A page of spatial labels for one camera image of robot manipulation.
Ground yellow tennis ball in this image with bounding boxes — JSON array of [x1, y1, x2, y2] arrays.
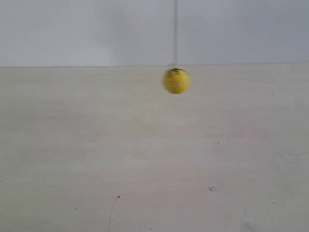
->
[[162, 68, 190, 94]]

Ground thin black hanging string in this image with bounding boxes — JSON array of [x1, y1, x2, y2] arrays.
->
[[172, 0, 180, 69]]

